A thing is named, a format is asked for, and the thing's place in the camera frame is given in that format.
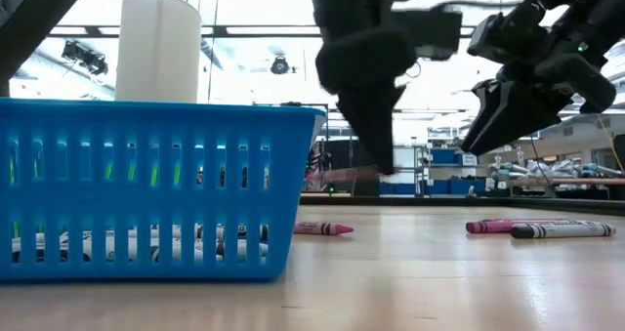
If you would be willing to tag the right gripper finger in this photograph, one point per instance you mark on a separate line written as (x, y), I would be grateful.
(512, 116)

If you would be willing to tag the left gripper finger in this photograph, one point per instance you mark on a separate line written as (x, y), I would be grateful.
(354, 113)
(386, 121)

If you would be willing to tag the light pink crayon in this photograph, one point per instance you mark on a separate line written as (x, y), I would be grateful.
(322, 228)

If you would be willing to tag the blue plastic basket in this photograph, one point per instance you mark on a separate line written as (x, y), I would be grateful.
(146, 194)

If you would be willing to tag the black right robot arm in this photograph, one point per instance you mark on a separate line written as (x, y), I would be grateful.
(586, 4)

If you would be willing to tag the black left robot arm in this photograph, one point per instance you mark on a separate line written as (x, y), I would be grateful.
(34, 13)

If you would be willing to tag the black panel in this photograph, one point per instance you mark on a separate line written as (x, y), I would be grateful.
(361, 155)

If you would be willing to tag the blue storage bin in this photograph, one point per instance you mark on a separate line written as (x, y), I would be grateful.
(398, 189)
(444, 156)
(454, 187)

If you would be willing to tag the grey plastic-wrapped items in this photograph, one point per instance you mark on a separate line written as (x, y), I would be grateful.
(561, 169)

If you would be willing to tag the wooden workbench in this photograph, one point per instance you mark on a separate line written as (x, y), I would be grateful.
(576, 181)

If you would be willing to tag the black overhead rig beam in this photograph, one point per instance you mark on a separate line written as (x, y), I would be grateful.
(268, 30)

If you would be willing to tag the white cylinder table lamp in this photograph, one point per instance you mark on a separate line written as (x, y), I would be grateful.
(156, 48)

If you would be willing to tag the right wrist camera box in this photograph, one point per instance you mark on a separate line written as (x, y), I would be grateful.
(508, 33)

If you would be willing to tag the black ceiling-mounted camera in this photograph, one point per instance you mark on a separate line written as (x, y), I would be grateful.
(93, 65)
(279, 66)

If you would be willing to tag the black aluminium table frame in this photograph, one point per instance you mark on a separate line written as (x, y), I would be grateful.
(488, 201)

